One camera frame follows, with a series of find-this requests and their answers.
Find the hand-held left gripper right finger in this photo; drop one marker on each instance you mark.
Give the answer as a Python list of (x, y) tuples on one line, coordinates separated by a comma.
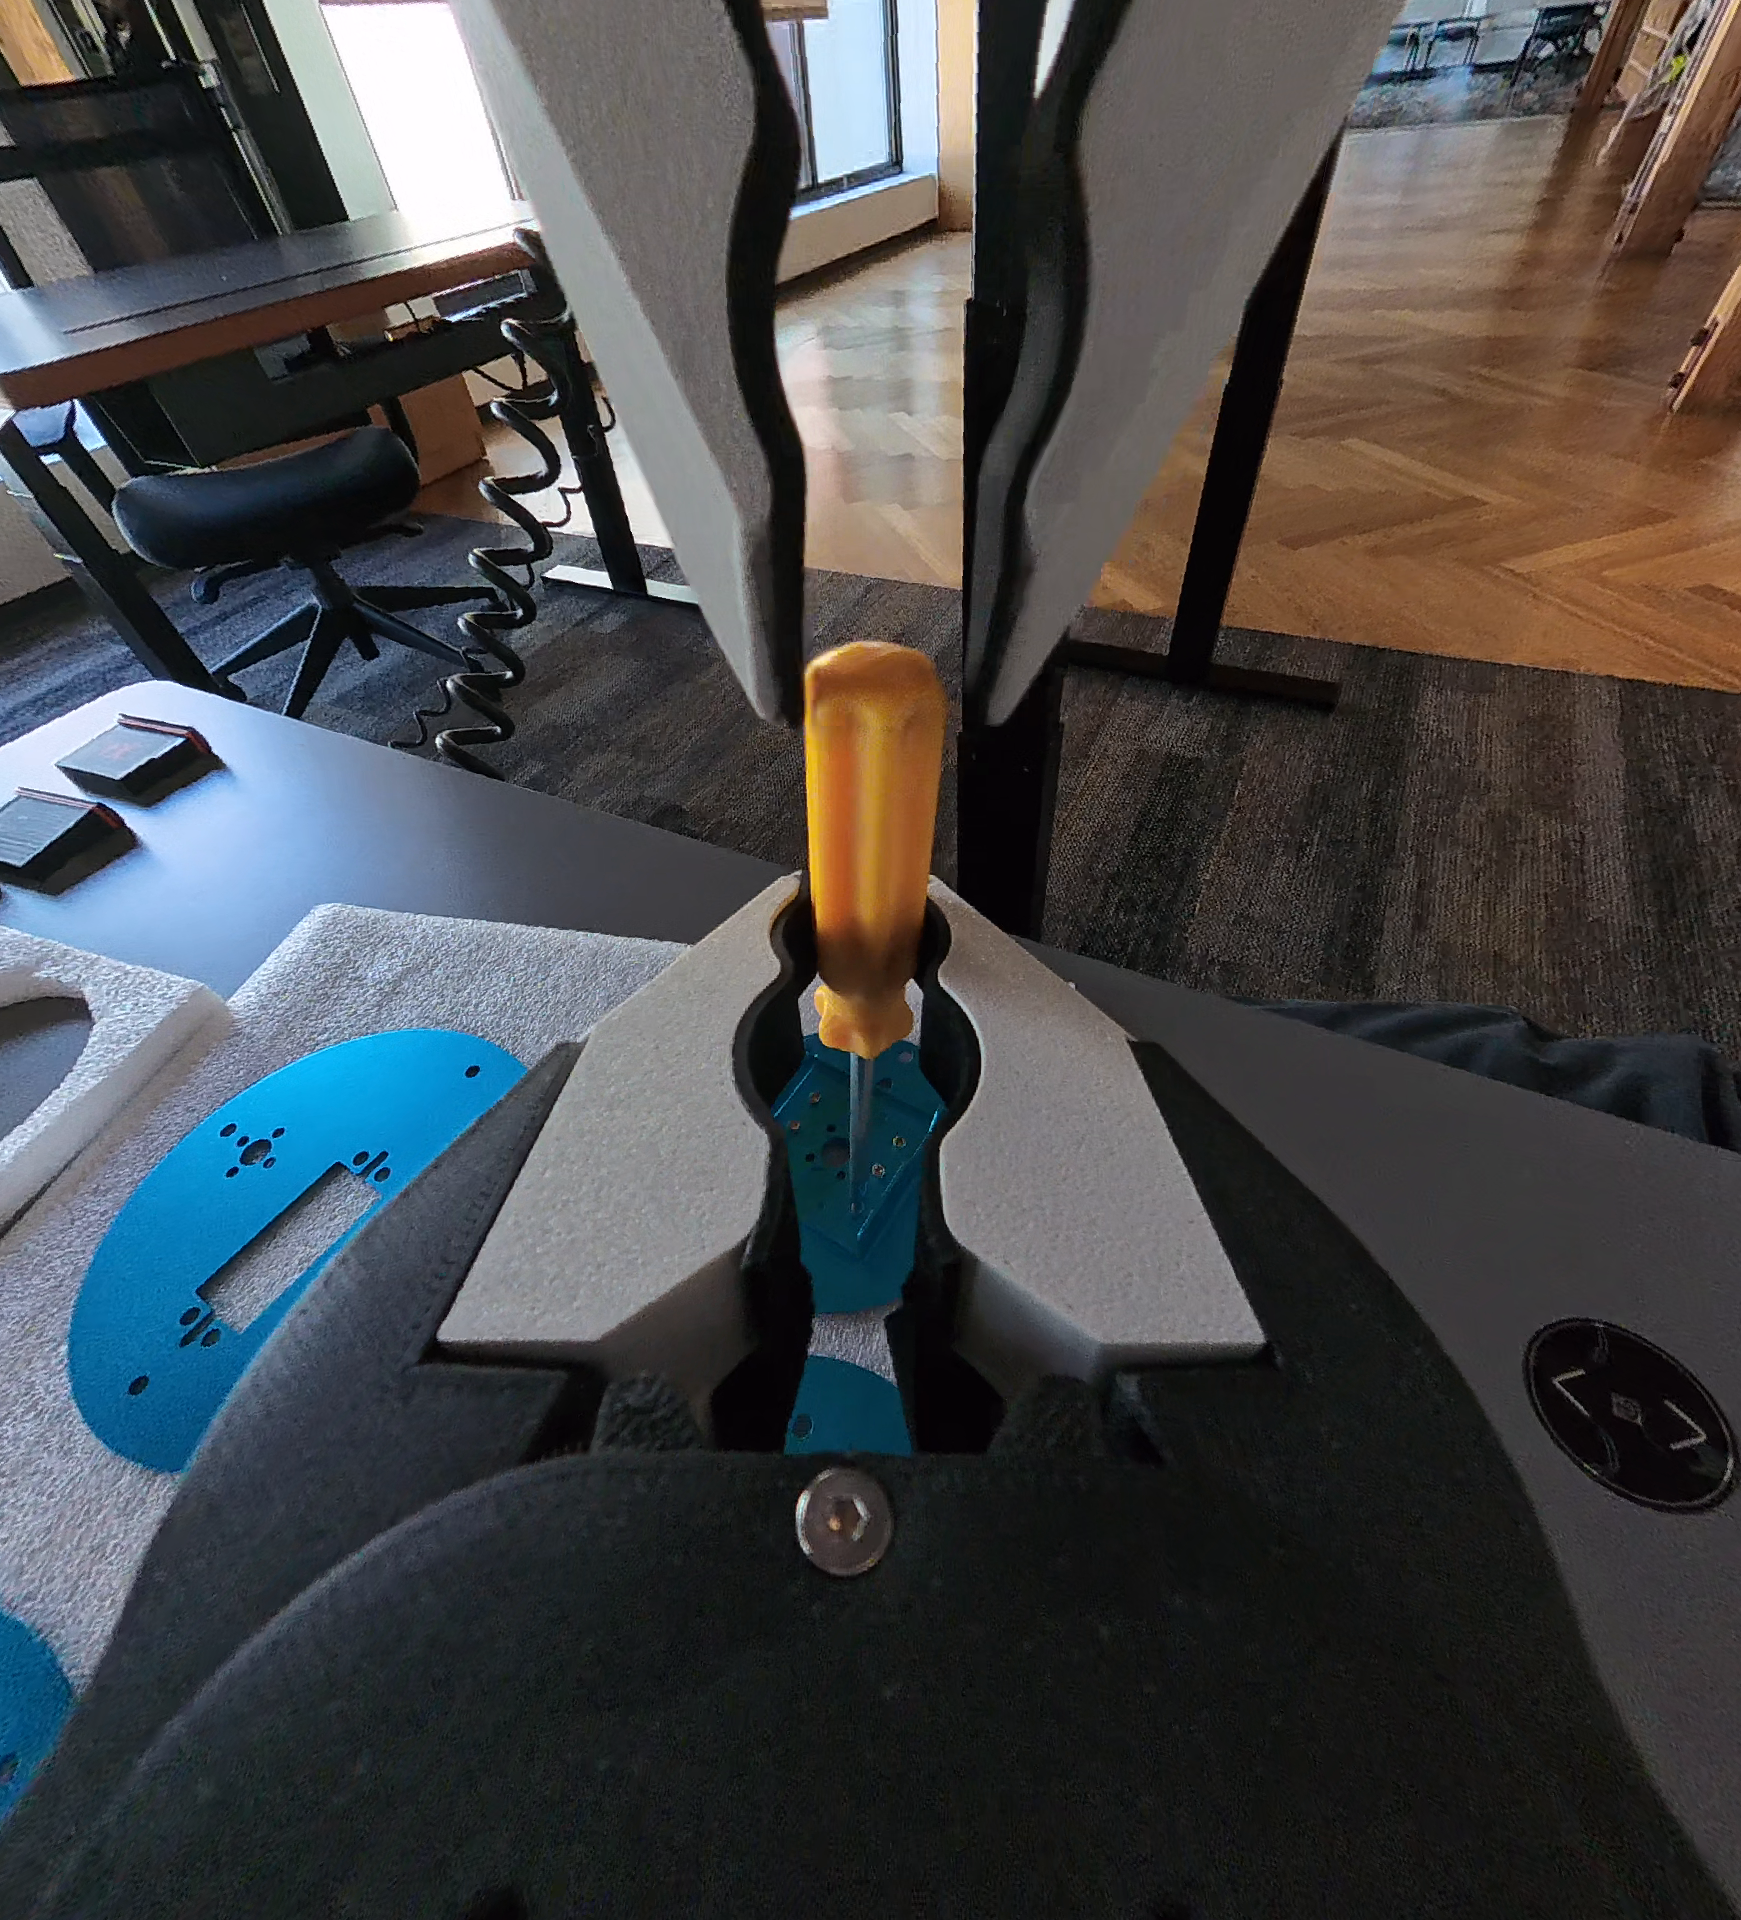
[(1096, 1200)]

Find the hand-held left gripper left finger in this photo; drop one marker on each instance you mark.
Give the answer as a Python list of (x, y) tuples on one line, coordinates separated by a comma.
[(614, 1200)]

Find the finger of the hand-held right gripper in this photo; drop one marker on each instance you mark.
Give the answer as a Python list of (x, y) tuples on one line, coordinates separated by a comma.
[(631, 226), (1200, 182)]

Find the blue metal bracket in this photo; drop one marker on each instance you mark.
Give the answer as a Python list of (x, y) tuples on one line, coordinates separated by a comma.
[(812, 1141)]

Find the black round desk grommet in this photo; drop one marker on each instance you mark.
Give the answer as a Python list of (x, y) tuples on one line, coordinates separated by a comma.
[(1632, 1415)]

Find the window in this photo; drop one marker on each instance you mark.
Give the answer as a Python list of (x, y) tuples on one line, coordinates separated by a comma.
[(421, 105)]

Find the wooden column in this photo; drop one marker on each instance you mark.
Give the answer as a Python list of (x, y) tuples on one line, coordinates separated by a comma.
[(956, 121)]

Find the small brown cardboard box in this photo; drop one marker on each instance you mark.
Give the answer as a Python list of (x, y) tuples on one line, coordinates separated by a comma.
[(444, 428)]

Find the small blue metal disc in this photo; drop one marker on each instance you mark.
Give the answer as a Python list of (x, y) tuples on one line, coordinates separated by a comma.
[(847, 1418)]

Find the white foam sheet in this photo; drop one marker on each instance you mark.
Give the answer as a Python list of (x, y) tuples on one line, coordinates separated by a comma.
[(407, 960)]

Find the black saddle stool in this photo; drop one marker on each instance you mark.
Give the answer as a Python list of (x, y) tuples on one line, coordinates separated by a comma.
[(256, 497)]

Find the blue disc with rectangular cutout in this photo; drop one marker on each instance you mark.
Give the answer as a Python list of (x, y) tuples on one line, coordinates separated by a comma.
[(136, 1350)]

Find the black shelving unit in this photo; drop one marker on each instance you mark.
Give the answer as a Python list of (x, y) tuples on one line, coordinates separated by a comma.
[(92, 165)]

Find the dark pants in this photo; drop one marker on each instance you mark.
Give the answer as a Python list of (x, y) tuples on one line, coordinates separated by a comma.
[(1635, 1081)]

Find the small black box red trim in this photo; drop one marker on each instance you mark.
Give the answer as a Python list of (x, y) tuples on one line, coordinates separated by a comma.
[(40, 844), (136, 763)]

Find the black desk leg frame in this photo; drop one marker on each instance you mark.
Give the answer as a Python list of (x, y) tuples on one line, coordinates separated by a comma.
[(1006, 811)]

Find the white foam frame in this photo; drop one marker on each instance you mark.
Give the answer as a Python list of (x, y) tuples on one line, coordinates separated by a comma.
[(165, 1019)]

